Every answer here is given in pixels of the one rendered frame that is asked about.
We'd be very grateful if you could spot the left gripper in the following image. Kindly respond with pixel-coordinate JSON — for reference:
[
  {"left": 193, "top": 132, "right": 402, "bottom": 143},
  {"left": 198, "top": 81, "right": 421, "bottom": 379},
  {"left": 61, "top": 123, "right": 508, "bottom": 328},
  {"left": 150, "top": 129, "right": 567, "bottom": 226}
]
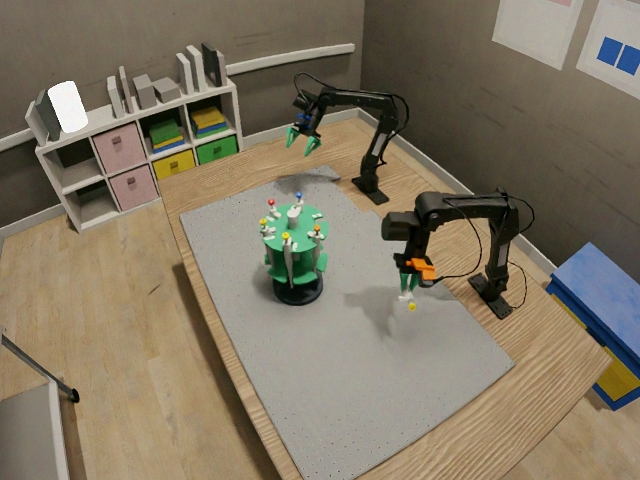
[{"left": 393, "top": 240, "right": 436, "bottom": 292}]

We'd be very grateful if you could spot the grey pipette with yellow button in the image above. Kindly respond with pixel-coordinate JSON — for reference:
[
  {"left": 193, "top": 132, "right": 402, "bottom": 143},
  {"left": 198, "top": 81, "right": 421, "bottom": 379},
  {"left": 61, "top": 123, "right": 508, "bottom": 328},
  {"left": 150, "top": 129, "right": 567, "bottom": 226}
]
[
  {"left": 260, "top": 219, "right": 276, "bottom": 267},
  {"left": 399, "top": 283, "right": 416, "bottom": 311},
  {"left": 283, "top": 233, "right": 293, "bottom": 288}
]

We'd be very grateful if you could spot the grey pipette with red button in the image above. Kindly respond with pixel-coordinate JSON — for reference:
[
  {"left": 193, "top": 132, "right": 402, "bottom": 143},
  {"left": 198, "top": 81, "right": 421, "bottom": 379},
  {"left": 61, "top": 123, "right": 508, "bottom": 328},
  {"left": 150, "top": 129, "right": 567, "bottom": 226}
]
[{"left": 268, "top": 199, "right": 282, "bottom": 219}]

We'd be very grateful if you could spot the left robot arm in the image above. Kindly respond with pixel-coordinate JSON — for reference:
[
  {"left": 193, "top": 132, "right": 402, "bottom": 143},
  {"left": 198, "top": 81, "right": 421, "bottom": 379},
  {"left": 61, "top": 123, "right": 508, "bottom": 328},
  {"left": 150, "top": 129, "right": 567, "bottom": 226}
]
[{"left": 381, "top": 186, "right": 519, "bottom": 320}]

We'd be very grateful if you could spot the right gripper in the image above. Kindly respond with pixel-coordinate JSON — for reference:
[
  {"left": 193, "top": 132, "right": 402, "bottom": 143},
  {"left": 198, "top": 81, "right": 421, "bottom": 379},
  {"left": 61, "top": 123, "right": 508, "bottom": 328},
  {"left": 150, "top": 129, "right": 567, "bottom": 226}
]
[{"left": 286, "top": 113, "right": 322, "bottom": 156}]

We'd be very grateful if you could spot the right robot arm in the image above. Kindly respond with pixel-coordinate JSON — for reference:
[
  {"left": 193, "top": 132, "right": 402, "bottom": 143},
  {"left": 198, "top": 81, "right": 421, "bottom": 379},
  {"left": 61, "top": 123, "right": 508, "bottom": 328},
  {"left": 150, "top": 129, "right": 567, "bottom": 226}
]
[{"left": 300, "top": 86, "right": 399, "bottom": 206}]

